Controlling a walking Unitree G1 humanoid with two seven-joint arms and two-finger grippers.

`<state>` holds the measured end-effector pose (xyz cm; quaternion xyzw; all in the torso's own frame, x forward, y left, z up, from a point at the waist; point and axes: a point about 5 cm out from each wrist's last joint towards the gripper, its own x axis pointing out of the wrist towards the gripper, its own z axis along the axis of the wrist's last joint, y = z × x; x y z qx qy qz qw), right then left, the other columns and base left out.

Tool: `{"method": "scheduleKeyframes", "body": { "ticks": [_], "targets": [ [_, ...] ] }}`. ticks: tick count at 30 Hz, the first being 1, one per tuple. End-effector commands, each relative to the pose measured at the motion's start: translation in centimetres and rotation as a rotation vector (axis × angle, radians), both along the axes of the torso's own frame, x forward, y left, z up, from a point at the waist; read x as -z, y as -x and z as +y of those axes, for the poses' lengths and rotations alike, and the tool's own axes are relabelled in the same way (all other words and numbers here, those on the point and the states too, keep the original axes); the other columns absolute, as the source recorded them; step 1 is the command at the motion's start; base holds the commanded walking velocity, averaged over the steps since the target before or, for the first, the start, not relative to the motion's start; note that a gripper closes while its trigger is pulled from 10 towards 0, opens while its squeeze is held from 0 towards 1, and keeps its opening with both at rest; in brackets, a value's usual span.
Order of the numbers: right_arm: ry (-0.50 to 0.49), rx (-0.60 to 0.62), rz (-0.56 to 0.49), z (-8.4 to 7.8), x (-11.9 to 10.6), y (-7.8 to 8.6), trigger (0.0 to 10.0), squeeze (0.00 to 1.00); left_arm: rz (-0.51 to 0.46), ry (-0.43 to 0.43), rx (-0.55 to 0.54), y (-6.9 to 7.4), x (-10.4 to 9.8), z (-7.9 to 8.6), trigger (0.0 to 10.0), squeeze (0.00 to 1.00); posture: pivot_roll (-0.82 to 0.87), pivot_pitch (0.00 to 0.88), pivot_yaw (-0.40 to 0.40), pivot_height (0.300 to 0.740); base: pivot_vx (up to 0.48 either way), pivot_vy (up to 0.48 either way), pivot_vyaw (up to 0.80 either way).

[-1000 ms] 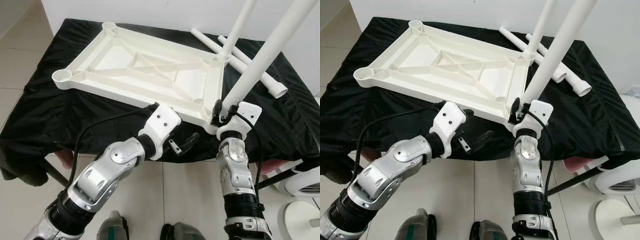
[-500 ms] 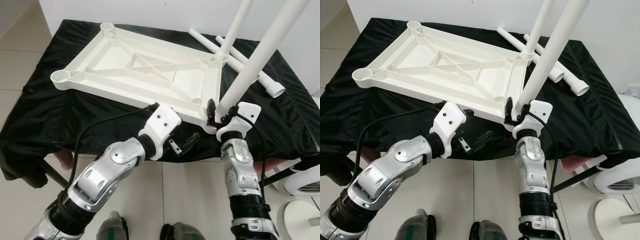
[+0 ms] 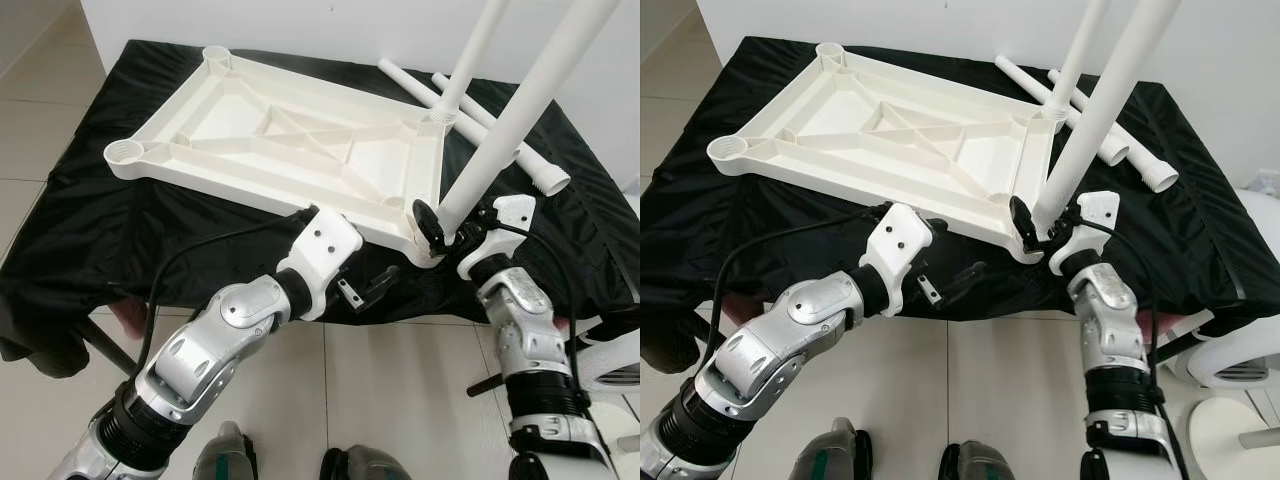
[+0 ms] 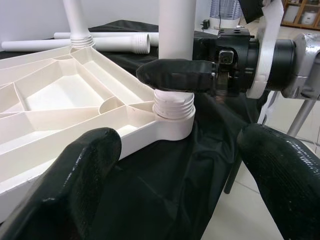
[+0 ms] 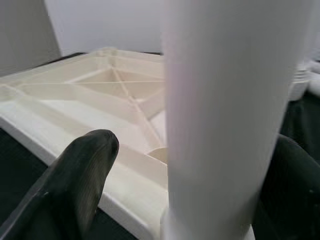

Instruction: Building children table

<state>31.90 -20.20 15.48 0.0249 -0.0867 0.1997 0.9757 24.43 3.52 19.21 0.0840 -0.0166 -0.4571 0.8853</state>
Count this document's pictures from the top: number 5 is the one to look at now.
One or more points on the white plastic children table top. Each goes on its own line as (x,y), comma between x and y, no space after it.
(75,107)

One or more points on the white tapered plastic table leg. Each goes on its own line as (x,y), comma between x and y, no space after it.
(225,100)
(303,72)

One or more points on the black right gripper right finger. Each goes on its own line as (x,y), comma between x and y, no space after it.
(295,195)

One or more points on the black cloth table cover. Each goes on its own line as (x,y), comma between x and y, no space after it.
(15,162)

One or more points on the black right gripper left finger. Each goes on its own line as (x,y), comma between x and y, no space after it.
(62,190)

